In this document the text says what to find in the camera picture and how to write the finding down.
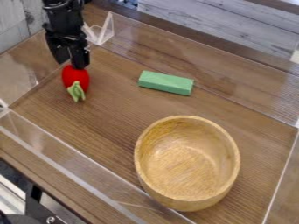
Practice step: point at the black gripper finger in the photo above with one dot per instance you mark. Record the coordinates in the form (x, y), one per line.
(59, 49)
(79, 54)

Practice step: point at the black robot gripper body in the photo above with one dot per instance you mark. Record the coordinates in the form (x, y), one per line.
(64, 23)

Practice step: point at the red plush strawberry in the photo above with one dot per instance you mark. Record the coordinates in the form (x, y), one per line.
(76, 82)

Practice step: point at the green rectangular block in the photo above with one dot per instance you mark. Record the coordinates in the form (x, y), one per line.
(166, 82)

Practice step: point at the wooden bowl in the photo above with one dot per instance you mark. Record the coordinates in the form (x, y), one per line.
(187, 162)

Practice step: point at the clear acrylic corner bracket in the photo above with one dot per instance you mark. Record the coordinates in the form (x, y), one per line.
(99, 34)

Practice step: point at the clear acrylic tray wall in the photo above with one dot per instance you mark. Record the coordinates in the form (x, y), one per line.
(87, 187)

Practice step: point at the black metal table bracket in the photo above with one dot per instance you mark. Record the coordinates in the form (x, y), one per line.
(36, 210)

